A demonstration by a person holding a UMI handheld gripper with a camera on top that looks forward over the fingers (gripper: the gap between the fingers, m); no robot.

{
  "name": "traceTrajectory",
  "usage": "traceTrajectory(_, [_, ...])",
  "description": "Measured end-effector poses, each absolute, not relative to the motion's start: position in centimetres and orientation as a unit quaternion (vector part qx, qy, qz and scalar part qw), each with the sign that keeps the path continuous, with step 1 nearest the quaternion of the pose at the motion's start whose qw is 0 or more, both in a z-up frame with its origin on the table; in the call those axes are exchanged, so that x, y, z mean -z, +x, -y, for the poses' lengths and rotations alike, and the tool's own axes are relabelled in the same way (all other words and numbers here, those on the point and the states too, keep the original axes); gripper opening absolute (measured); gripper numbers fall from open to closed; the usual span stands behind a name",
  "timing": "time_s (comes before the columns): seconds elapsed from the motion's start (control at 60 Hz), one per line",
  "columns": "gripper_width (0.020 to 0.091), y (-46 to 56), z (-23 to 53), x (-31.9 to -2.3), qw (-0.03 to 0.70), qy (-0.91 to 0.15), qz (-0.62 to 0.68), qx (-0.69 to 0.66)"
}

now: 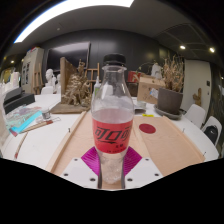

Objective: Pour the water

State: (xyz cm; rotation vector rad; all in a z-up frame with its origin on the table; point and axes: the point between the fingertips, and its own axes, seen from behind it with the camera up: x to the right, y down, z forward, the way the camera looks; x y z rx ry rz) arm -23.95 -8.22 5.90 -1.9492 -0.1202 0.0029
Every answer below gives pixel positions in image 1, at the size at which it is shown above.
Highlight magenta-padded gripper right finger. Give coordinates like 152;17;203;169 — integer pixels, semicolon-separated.
120;145;164;190

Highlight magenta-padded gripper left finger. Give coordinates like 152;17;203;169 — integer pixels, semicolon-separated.
61;145;103;190

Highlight clear bottle with red label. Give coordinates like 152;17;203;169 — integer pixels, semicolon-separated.
90;53;136;186

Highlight beige wooden drawing board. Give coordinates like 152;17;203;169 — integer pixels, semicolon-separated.
44;110;207;191

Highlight flat round red coaster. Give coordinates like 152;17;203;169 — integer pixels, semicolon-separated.
138;123;157;135

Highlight grey plant saucer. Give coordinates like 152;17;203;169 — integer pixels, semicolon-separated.
153;104;184;121

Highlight red-tipped paintbrush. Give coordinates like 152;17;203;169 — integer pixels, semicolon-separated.
13;131;29;160

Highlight small ink jar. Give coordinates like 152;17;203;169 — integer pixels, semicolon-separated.
41;107;53;120

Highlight small round tin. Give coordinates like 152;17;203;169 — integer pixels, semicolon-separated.
136;100;148;110

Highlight dry plant in grey pot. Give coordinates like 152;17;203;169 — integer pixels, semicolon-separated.
157;54;185;116

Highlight black backpack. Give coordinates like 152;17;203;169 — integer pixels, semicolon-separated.
203;125;220;145

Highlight white plastic chair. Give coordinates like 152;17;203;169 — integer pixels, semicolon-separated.
200;115;223;148
184;103;208;129
40;85;55;95

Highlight colourful booklet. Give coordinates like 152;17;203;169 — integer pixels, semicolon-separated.
4;105;44;138

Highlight gold sculpture on wooden base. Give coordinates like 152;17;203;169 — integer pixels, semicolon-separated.
49;56;93;115

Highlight brown cardboard box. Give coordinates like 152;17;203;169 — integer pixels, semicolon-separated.
136;74;167;105

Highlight white spray bottle green label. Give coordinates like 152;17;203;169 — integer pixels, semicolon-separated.
93;75;102;98

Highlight white plaster bust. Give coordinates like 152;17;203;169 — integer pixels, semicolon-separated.
44;68;57;88
54;73;62;94

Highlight wooden figure sculpture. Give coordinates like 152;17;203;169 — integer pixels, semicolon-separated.
192;87;203;107

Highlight stacked black boxes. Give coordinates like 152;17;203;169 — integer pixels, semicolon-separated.
2;87;36;115

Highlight red box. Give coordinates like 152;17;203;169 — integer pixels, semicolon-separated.
128;70;145;84

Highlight wooden easel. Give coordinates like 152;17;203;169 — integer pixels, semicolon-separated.
84;62;101;93

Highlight tall white plaster statue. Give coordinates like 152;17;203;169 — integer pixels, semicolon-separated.
150;63;164;80

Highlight white cabinet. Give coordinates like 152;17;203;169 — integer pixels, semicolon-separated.
20;47;45;95

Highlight recessed ceiling lights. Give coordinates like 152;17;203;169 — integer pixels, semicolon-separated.
179;43;217;54

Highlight long ceiling light strip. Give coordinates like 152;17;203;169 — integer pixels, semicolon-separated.
13;0;134;44

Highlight wooden-handled paintbrush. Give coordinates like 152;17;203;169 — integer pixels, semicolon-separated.
21;116;62;134

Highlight black wall screen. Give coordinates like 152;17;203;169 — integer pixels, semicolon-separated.
45;41;92;73

